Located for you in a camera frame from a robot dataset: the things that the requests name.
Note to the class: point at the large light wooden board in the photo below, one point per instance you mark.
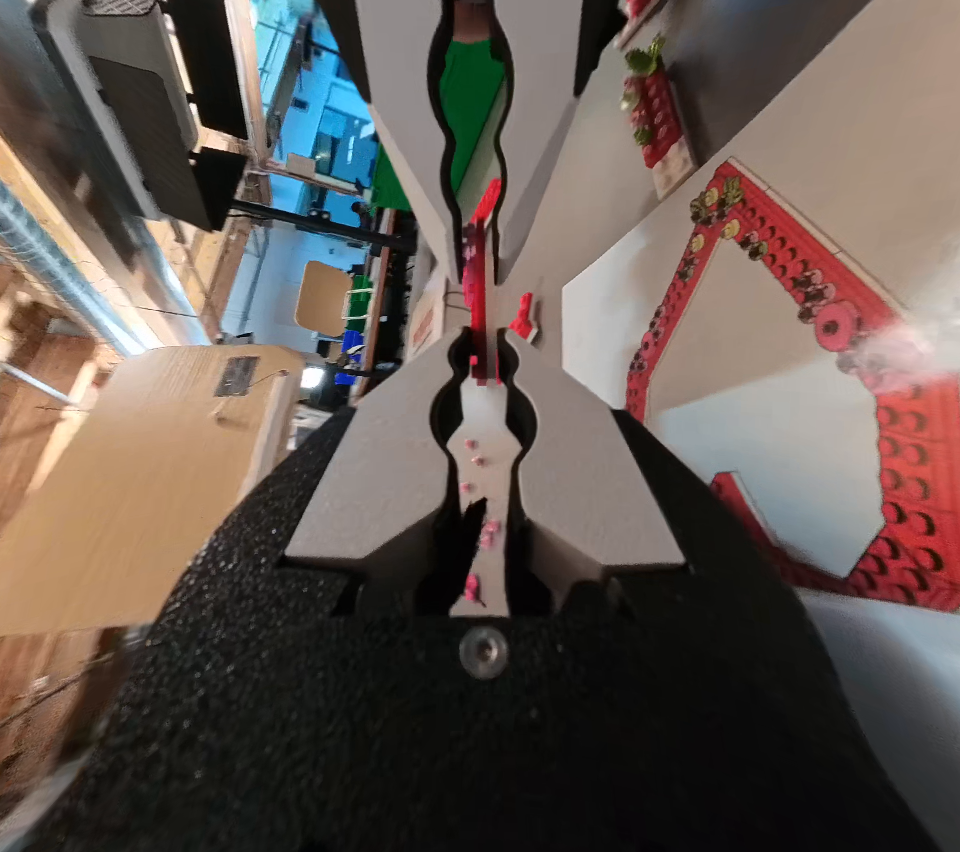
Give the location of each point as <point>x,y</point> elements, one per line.
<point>150,484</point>

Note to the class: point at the small light wooden board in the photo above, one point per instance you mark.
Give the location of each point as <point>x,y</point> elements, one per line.
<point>322,297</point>

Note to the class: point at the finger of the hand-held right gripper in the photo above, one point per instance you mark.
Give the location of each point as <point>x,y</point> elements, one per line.
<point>397,41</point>
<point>544,41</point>

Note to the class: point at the green panel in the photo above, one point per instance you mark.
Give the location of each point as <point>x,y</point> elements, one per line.
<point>469,94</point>

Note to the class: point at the scattered small pink lego studs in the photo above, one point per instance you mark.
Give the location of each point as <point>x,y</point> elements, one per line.
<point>472,589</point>

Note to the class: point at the red lego plate with white end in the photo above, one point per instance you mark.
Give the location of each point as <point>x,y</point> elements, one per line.
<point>660,116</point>

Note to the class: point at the black ceiling rail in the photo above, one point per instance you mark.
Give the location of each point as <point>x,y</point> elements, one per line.
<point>315,220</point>

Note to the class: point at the green storage bins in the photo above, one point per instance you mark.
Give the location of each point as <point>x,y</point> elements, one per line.
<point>358,297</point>

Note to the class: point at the stepped red and white lego piece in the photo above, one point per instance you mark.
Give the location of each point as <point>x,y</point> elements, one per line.
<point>525,319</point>

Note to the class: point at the blue storage bins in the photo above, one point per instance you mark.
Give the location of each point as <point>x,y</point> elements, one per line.
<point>349,353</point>

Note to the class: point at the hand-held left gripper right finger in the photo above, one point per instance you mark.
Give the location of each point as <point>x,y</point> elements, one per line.
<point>592,484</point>

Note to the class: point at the red brick arch frame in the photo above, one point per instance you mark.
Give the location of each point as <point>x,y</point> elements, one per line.
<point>750,372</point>

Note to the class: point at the silver ventilation duct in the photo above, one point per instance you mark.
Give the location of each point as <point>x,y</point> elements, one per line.
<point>67,267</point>

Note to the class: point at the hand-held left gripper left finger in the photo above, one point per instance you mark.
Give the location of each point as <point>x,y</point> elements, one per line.
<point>375,477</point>

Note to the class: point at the red and magenta lego assembly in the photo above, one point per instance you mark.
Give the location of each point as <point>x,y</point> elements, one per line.
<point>484,360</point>

